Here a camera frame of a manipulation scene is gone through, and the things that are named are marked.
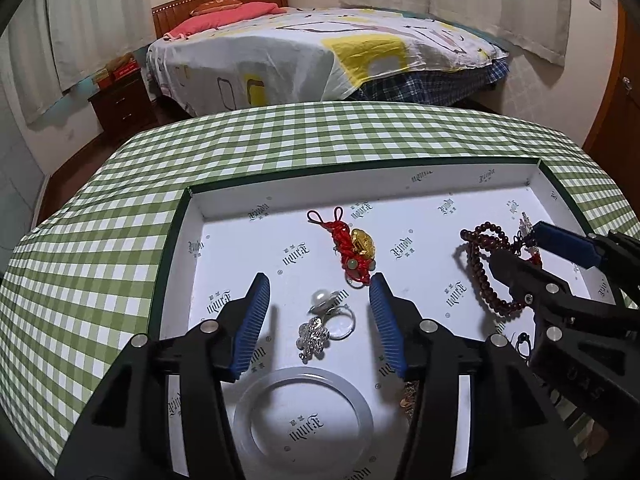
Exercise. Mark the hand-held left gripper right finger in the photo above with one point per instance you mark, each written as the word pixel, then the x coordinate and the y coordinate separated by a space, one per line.
pixel 385 330

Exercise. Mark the blue plaid bedsheet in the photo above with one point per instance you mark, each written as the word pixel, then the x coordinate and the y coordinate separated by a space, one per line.
pixel 440 85

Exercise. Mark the clear crystal brooch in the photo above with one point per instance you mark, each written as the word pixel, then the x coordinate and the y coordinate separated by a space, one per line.
pixel 525 222

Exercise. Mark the pink blanket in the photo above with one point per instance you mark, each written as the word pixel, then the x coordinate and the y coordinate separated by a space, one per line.
pixel 235 14

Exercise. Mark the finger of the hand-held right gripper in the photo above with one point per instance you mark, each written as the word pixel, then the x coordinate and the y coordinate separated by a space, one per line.
pixel 565 245
pixel 525 280

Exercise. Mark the orange patterned pillow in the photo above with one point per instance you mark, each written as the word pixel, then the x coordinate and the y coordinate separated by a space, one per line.
pixel 215 6

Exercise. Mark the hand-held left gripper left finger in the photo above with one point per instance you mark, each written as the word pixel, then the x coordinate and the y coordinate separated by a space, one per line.
pixel 252 330

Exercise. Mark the dark wooden nightstand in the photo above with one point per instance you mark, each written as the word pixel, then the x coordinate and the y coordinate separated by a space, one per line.
pixel 125 105

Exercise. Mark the wooden door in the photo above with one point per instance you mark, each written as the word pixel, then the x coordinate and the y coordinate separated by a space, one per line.
pixel 620 110

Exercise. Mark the green checkered tablecloth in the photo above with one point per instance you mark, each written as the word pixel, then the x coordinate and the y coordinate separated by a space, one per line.
pixel 300 135

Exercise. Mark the white translucent bangle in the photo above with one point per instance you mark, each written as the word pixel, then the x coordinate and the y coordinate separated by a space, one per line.
pixel 302 375

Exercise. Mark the pink gold hair clip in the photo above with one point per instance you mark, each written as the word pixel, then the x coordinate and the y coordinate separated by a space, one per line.
pixel 409 397

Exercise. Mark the metal door knob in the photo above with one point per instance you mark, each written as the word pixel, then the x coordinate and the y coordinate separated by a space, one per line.
pixel 625 82

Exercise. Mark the printed white yellow blanket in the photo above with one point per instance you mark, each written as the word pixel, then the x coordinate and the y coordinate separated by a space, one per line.
pixel 280 60

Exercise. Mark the rhinestone flower brooch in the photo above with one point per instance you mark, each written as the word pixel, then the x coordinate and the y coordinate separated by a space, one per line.
pixel 311 337

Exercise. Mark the red boxes stack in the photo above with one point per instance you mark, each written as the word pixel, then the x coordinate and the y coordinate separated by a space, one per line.
pixel 122 67

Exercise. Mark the red knot gold toad charm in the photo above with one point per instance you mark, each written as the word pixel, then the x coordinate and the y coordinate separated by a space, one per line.
pixel 360 245

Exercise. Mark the white shallow box tray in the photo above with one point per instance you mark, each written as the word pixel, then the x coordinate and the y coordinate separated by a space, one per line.
pixel 280 240

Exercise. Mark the white wall switch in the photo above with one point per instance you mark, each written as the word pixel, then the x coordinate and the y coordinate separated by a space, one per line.
pixel 595 0

